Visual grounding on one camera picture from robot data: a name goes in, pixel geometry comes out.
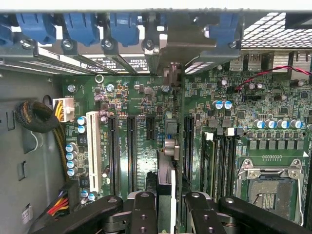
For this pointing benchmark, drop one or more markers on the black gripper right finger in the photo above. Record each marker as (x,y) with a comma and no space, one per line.
(202,214)

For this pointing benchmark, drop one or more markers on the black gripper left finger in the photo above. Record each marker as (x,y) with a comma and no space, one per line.
(143,214)

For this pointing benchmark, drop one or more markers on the black RAM slot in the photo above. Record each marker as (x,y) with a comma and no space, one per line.
(220,165)
(229,158)
(208,165)

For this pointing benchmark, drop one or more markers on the long black expansion slot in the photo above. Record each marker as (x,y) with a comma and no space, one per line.
(113,153)
(131,153)
(189,146)

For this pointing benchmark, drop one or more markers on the CPU socket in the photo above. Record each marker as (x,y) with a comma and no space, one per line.
(268,195)

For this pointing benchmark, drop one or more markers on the white expansion slot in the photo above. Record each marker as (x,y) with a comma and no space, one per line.
(93,151)

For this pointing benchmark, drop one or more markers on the short black expansion slot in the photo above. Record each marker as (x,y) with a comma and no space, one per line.
(150,128)

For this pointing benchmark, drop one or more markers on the green motherboard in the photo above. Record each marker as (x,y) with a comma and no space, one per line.
(146,97)

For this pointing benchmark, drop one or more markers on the grey PC case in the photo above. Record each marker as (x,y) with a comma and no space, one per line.
(29,158)

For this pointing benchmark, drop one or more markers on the white power connector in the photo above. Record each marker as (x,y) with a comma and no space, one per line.
(67,109)

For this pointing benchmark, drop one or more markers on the silver rear port block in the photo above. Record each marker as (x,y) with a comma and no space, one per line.
(245,62)
(302,63)
(282,62)

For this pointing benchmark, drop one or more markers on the blue card retention clip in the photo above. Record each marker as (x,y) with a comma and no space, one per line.
(223,29)
(36,28)
(6,34)
(124,29)
(81,29)

